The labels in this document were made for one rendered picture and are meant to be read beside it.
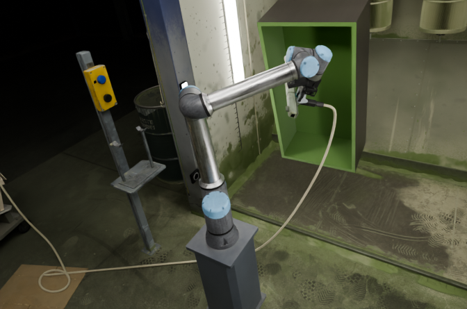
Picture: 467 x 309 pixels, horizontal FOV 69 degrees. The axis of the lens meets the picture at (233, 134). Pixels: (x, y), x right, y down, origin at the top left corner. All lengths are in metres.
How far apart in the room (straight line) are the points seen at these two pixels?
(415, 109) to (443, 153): 0.45
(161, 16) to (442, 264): 2.47
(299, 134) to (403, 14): 1.45
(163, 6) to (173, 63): 0.36
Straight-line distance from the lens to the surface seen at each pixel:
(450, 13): 3.17
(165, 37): 2.34
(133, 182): 2.35
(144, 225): 2.80
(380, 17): 3.29
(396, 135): 3.51
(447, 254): 2.89
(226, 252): 1.95
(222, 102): 1.54
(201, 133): 1.75
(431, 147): 3.49
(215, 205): 1.82
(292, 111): 1.86
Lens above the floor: 2.09
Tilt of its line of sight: 29 degrees down
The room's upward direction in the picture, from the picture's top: 8 degrees counter-clockwise
